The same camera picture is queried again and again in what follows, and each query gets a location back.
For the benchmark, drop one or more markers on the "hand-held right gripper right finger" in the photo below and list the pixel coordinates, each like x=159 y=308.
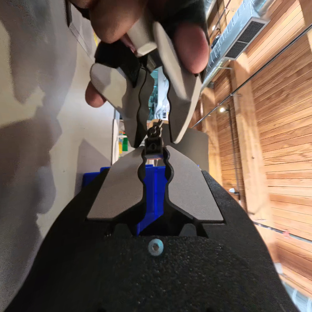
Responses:
x=192 y=192

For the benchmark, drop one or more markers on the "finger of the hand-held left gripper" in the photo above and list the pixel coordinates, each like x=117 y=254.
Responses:
x=131 y=109
x=182 y=97

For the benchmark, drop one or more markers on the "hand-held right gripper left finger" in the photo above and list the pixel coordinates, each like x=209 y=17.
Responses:
x=117 y=192

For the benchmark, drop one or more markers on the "blue plastic bin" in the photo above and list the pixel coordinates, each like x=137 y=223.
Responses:
x=153 y=190

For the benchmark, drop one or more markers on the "small grey brick model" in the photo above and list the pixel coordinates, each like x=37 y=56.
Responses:
x=153 y=148

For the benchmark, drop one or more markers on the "person's left hand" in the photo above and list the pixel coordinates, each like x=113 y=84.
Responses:
x=114 y=19

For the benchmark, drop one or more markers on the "colourful printed box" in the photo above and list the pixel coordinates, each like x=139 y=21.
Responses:
x=123 y=143

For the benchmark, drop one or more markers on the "dark grey divider panel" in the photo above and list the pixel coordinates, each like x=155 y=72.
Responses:
x=197 y=146

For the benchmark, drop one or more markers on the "silver ventilation duct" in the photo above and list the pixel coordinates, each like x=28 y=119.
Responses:
x=231 y=36

